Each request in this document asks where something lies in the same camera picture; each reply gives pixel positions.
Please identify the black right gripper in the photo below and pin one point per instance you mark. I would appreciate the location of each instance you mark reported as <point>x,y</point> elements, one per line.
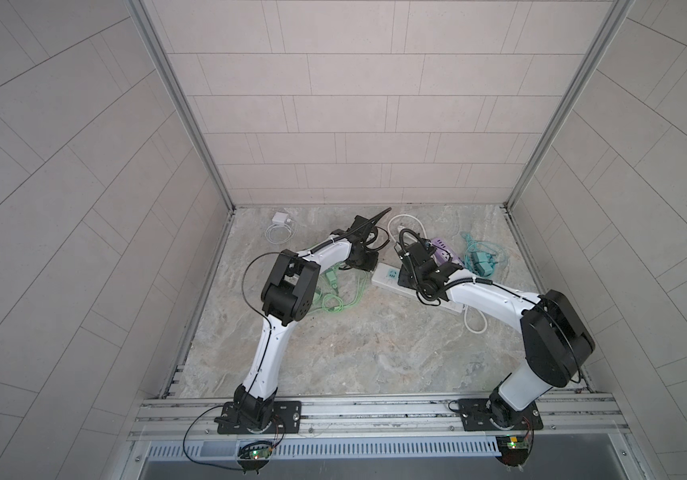
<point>402,274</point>

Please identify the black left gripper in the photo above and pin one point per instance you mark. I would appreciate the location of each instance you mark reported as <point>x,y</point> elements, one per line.
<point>371,256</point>

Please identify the white multicolour power strip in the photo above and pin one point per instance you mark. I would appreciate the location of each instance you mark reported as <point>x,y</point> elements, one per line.
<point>387,277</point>

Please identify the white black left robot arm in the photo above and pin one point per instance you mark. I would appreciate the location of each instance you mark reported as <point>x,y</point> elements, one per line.
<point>287,297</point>

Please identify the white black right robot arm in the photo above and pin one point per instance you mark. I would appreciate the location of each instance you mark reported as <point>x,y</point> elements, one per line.
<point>555,339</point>

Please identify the purple power strip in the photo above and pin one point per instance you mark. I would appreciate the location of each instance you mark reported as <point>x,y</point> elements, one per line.
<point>444,254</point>

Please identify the teal charger upper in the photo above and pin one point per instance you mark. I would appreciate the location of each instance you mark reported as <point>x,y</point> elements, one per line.
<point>481,263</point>

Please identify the white square charger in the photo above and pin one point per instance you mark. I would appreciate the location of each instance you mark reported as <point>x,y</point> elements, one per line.
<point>281,219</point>

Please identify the right circuit board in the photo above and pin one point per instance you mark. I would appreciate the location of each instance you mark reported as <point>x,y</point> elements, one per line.
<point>514,450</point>

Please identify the circuit board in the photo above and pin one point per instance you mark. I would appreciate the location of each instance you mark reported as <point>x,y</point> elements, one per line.
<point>514,450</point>
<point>256,451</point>

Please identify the left circuit board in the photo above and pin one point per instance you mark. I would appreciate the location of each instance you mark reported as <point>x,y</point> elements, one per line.
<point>256,451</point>

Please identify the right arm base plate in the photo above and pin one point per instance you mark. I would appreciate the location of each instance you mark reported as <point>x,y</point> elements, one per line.
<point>476,416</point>

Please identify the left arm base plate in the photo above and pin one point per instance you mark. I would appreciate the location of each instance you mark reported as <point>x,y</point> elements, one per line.
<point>283,415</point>

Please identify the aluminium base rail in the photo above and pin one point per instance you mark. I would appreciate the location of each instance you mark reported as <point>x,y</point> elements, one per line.
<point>563,412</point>

